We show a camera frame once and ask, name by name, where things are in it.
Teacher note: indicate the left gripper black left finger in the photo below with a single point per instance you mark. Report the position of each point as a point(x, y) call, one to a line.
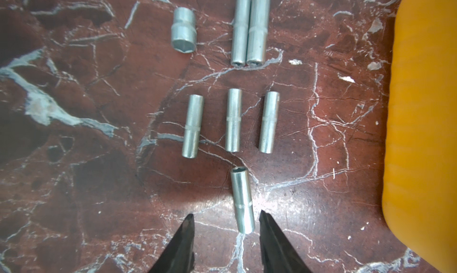
point(178, 256)

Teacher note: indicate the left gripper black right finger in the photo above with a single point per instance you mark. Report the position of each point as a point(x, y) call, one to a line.
point(278, 255)

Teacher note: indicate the long socket gripper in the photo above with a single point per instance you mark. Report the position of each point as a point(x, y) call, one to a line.
point(242, 198)

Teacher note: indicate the long socket second row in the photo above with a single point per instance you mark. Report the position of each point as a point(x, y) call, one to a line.
point(269, 122)
point(233, 120)
point(193, 126)

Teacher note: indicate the yellow plastic storage tray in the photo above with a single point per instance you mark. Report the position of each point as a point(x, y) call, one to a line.
point(419, 199)

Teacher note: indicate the wide short hex socket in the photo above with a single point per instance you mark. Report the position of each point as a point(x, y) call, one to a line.
point(183, 30)

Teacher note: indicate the steel socket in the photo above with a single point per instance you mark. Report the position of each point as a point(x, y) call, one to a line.
point(240, 33)

